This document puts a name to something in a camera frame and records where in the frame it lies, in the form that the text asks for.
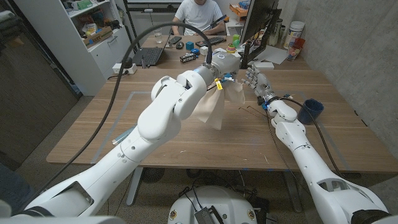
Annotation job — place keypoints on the person in blue jeans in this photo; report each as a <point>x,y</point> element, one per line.
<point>12,189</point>

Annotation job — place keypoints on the black smartphone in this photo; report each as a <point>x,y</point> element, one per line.
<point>175,40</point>

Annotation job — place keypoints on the cardboard box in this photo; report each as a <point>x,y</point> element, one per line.
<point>98,37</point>

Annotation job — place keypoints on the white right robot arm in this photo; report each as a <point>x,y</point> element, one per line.
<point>308,165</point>

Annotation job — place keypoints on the black laptop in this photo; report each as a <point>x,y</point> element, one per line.
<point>149,56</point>

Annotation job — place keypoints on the black power adapter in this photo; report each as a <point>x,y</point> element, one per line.
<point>128,63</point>

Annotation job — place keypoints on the orange tray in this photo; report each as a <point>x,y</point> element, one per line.
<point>238,10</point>

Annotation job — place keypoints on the clear drinking glass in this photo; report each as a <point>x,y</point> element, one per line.
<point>158,37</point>

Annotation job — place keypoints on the black computer mouse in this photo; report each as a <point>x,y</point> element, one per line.
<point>179,45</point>

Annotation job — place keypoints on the white power strip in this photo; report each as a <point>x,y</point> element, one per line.
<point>117,69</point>

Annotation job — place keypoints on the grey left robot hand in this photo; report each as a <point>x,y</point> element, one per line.
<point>225,65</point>

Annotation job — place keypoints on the white round canister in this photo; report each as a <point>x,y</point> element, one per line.
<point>293,34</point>

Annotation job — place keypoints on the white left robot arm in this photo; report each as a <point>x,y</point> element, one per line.
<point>161,118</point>

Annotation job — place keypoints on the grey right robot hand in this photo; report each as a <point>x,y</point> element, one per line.
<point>259,84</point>

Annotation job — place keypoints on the black keyboard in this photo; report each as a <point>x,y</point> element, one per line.
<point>217,40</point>

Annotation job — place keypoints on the long flat white box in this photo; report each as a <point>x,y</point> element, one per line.
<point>265,65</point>

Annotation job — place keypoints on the white shelf cabinet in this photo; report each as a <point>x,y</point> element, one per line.
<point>71,59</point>

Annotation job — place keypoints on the dark blue cup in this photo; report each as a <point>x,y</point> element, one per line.
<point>309,113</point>

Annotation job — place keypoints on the black Nitro box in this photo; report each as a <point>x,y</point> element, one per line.
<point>188,58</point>

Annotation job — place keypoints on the black computer monitor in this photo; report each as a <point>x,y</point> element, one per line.
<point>258,18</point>

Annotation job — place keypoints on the beige cloth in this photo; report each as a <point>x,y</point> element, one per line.
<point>214,109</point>

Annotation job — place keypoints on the blue cube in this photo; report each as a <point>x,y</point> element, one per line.
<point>189,46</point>

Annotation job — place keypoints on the black stick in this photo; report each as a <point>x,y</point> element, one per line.
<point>216,22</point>

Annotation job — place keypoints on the white paper sheet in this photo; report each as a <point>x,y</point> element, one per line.
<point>273,55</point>

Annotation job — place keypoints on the green plastic object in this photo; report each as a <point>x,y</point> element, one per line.
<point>236,40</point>

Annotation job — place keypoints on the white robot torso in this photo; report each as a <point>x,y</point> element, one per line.
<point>217,199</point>

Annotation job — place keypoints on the small flat white box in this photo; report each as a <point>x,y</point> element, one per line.
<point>220,49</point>

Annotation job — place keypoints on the white cube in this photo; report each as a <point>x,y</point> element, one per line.
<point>203,51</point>

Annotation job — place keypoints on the person in white t-shirt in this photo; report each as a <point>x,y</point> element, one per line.
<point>199,14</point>

